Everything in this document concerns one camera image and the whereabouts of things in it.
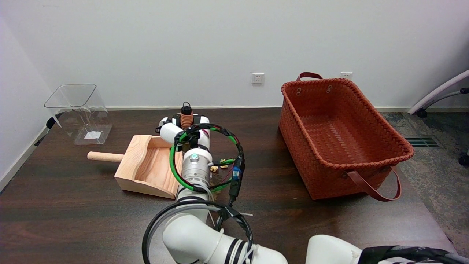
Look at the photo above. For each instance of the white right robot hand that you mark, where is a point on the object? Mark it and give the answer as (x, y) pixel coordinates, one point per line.
(168, 130)

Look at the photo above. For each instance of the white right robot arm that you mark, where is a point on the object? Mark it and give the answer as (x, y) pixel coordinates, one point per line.
(198, 238)

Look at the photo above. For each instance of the wooden dustpan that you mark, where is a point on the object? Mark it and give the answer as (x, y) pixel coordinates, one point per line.
(146, 172)

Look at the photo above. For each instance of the clear plastic container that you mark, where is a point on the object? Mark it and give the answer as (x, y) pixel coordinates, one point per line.
(91, 135)

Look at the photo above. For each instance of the red woven basket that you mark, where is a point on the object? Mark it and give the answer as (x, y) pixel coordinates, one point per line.
(329, 139)

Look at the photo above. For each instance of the metal floor vent grille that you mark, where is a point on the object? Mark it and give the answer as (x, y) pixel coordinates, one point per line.
(421, 141)

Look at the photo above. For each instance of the black chair caster wheel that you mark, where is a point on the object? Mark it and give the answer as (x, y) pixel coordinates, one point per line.
(464, 159)

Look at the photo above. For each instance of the white wall socket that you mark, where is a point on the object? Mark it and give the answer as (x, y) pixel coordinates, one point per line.
(346, 75)
(258, 78)

